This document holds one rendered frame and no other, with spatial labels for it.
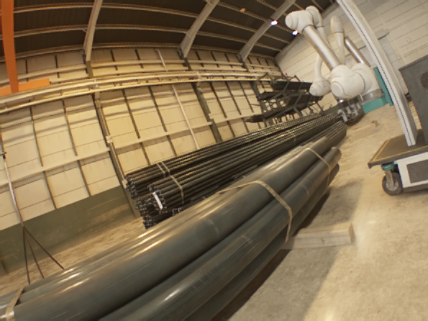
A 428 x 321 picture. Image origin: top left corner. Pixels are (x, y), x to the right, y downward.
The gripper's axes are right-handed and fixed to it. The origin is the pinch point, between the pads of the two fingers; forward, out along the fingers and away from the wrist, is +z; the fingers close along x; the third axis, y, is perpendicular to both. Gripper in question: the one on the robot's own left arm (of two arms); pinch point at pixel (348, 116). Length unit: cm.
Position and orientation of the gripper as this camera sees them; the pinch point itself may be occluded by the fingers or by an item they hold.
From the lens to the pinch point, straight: 191.8
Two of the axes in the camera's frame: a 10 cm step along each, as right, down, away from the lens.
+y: -4.6, 2.2, 8.6
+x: -8.0, 3.2, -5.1
